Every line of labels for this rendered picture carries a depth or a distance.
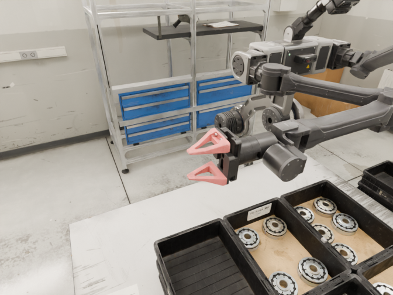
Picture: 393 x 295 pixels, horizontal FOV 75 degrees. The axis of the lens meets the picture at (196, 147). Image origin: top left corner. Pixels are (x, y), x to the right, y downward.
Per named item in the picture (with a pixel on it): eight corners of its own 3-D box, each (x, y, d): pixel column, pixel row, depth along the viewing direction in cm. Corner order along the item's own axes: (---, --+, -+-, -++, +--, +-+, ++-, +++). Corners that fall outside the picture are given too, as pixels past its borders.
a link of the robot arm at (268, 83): (269, 81, 105) (271, 67, 102) (286, 89, 97) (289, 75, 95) (250, 83, 102) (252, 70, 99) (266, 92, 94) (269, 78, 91)
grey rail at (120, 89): (106, 92, 237) (105, 86, 235) (256, 68, 299) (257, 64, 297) (108, 95, 230) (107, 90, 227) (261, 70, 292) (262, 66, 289)
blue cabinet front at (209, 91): (196, 128, 296) (196, 80, 265) (248, 116, 322) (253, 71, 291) (197, 129, 294) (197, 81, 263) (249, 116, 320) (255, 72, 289)
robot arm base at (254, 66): (261, 81, 112) (265, 53, 106) (273, 87, 106) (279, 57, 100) (245, 84, 109) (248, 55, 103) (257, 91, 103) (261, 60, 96)
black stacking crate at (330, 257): (220, 235, 115) (221, 218, 109) (273, 214, 125) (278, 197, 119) (278, 326, 85) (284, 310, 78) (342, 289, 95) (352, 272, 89)
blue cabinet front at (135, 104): (127, 144, 267) (117, 93, 236) (190, 129, 293) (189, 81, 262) (127, 146, 265) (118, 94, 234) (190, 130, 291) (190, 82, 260)
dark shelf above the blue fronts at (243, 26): (142, 33, 261) (142, 27, 258) (241, 25, 305) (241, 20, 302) (157, 41, 228) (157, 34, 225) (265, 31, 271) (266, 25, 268)
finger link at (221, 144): (195, 182, 50) (236, 170, 53) (195, 151, 46) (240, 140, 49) (181, 163, 55) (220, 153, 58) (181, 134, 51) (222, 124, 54)
